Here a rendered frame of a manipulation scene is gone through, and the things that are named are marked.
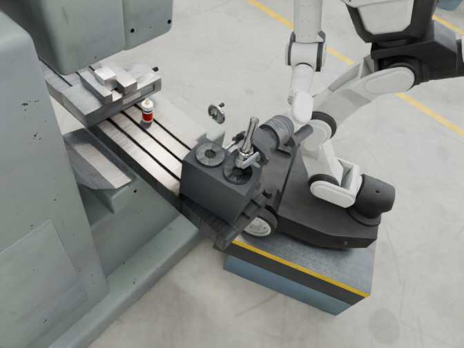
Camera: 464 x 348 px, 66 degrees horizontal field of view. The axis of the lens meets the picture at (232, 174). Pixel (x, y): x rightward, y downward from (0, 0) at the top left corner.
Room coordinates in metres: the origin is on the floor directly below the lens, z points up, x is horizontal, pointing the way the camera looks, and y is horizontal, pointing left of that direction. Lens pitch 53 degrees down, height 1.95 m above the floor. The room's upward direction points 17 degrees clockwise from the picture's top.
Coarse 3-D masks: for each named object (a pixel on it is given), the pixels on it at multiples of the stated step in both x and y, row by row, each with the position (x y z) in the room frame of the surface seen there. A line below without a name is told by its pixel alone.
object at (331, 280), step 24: (240, 240) 0.80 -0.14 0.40; (264, 240) 0.84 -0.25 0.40; (288, 240) 0.87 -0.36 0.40; (240, 264) 0.79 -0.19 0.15; (264, 264) 0.78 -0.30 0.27; (288, 264) 0.77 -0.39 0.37; (312, 264) 0.79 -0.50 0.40; (336, 264) 0.83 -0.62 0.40; (360, 264) 0.87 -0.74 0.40; (288, 288) 0.76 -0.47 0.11; (312, 288) 0.75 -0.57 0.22; (336, 288) 0.74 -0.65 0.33; (360, 288) 0.75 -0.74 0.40; (336, 312) 0.73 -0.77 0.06
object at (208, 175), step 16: (208, 144) 0.72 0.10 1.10; (192, 160) 0.65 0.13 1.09; (208, 160) 0.66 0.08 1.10; (224, 160) 0.69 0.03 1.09; (192, 176) 0.63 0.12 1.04; (208, 176) 0.62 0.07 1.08; (224, 176) 0.62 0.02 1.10; (240, 176) 0.64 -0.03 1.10; (256, 176) 0.66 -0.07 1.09; (192, 192) 0.63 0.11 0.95; (208, 192) 0.61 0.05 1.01; (224, 192) 0.60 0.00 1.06; (240, 192) 0.59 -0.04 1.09; (208, 208) 0.61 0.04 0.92; (224, 208) 0.59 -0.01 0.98; (240, 208) 0.59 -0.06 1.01
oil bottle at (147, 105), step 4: (148, 100) 0.92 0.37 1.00; (144, 104) 0.90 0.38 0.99; (148, 104) 0.91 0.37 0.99; (152, 104) 0.92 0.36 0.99; (144, 108) 0.90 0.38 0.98; (148, 108) 0.90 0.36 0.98; (152, 108) 0.91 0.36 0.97; (144, 112) 0.90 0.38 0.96; (148, 112) 0.90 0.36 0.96; (152, 112) 0.91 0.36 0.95; (144, 116) 0.90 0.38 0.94; (148, 116) 0.90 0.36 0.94; (152, 116) 0.91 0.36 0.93; (144, 120) 0.90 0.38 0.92; (148, 120) 0.90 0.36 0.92; (152, 120) 0.91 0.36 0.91
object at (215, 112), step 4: (212, 104) 1.37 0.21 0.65; (216, 104) 1.37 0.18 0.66; (220, 104) 1.38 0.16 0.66; (208, 108) 1.37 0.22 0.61; (212, 108) 1.37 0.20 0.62; (216, 108) 1.35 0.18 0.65; (220, 108) 1.35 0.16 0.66; (208, 112) 1.37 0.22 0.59; (212, 112) 1.37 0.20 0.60; (216, 112) 1.35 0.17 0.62; (220, 112) 1.34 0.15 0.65; (212, 116) 1.32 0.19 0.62; (216, 116) 1.34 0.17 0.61; (220, 116) 1.34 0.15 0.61; (224, 116) 1.34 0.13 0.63; (216, 120) 1.35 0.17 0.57; (220, 120) 1.33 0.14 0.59; (224, 120) 1.34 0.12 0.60
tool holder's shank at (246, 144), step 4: (252, 120) 0.65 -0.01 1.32; (256, 120) 0.66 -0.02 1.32; (252, 124) 0.64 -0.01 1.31; (256, 124) 0.65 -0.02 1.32; (248, 128) 0.65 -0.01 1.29; (252, 128) 0.65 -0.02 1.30; (256, 128) 0.65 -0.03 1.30; (248, 132) 0.64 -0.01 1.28; (252, 132) 0.65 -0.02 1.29; (244, 136) 0.65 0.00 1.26; (248, 136) 0.64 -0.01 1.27; (252, 136) 0.64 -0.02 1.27; (244, 140) 0.65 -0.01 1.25; (248, 140) 0.64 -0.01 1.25; (252, 140) 0.65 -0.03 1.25; (244, 144) 0.64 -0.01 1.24; (248, 144) 0.64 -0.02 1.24; (244, 148) 0.64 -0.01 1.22; (248, 148) 0.64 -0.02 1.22
